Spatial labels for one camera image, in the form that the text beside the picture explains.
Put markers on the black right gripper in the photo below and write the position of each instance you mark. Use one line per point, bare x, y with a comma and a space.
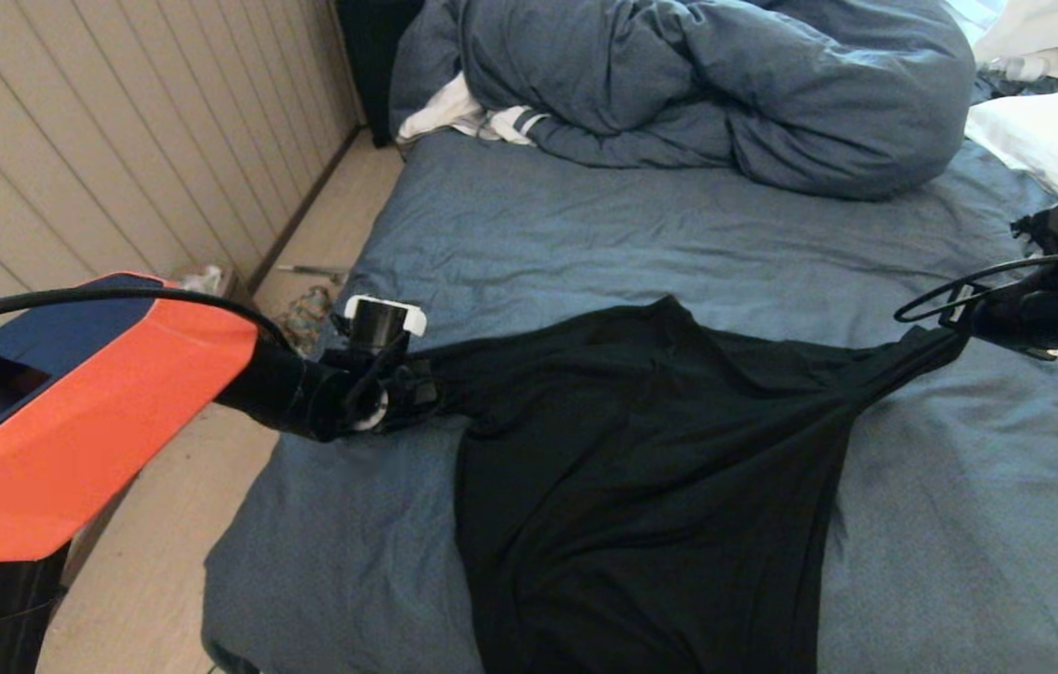
1053, 314

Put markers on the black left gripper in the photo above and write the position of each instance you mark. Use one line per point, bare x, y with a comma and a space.
379, 393

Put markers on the black t-shirt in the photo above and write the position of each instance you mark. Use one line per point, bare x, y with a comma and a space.
660, 487

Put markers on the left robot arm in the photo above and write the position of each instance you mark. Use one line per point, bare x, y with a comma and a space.
70, 421

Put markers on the small clutter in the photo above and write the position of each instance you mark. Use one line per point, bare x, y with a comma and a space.
309, 314

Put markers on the thin metal rod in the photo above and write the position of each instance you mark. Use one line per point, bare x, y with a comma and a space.
314, 271

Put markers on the white pillow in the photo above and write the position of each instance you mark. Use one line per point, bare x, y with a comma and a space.
1044, 136

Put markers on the brown trash bin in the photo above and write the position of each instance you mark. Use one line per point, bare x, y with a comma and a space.
234, 281

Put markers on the white plastic bin bag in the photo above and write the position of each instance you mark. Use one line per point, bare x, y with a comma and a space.
201, 278

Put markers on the dark patterned cloth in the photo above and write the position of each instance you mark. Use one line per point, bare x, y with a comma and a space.
1021, 88

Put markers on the blue bed sheet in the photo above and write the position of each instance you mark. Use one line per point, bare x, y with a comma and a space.
585, 234

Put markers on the white striped garment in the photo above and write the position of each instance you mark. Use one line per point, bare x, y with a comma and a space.
449, 112

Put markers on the black bedside cabinet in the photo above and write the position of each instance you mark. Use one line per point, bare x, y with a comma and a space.
374, 65

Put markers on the crumpled blue duvet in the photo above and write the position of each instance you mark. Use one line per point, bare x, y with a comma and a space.
726, 84

